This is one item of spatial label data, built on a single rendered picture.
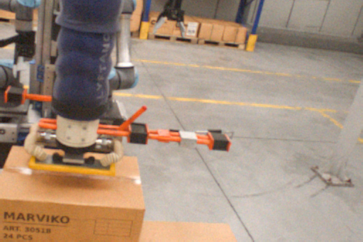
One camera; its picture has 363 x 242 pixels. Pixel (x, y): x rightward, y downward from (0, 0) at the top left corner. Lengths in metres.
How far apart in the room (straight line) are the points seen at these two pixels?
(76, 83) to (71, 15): 0.24
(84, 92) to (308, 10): 10.89
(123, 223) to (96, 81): 0.59
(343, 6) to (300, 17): 1.33
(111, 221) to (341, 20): 11.61
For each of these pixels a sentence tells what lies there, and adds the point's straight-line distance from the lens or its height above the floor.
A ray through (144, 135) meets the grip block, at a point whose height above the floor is 1.19.
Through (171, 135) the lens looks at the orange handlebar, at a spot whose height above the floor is 1.18.
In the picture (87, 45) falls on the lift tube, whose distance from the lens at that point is 1.33.
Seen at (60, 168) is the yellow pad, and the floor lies 1.07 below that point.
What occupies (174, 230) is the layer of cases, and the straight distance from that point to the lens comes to 2.12.
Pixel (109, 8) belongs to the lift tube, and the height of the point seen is 1.68.
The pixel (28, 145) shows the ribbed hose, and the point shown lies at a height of 1.13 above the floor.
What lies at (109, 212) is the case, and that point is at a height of 0.91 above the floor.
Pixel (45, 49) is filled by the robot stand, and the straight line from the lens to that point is 2.12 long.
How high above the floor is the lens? 1.88
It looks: 22 degrees down
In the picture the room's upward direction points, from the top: 9 degrees clockwise
